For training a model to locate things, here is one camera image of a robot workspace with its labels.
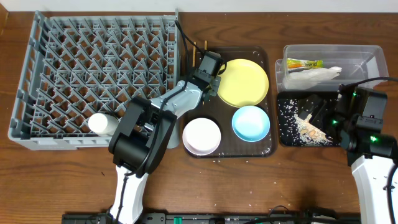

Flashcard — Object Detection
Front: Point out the white tissue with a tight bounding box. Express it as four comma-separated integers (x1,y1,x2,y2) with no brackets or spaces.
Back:
282,67,342,90

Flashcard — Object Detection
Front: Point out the green snack wrapper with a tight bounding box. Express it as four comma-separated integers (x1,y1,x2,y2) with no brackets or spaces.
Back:
287,58,324,70

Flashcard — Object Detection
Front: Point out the light blue bowl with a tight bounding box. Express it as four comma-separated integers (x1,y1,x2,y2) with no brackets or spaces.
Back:
231,106,271,142

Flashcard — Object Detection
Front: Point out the white cup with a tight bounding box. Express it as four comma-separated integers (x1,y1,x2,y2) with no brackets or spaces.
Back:
88,113,119,136

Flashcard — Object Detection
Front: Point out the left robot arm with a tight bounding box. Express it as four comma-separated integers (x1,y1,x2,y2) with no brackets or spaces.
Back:
107,51,226,223

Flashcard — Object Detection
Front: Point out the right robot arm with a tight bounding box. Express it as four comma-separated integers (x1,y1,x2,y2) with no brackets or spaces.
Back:
298,86,397,223

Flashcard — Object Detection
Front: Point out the black waste tray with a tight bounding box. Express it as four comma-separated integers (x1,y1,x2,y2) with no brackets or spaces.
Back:
277,91,339,147

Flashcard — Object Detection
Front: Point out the rice and nutshell pile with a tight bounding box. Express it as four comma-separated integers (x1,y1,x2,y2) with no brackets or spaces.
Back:
277,99,335,147

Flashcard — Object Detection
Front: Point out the yellow plate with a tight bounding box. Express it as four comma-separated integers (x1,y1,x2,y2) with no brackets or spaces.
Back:
217,58,269,108

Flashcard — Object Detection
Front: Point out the clear plastic bin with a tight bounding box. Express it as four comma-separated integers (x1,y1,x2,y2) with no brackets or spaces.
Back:
275,44,389,93

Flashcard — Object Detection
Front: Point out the white bowl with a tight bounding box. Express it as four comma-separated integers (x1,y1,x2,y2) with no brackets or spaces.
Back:
182,118,221,156

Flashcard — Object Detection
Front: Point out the grey dish rack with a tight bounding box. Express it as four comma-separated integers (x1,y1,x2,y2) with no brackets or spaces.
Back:
8,12,180,150

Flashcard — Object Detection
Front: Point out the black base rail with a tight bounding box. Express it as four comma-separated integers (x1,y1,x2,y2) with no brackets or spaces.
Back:
62,208,361,224

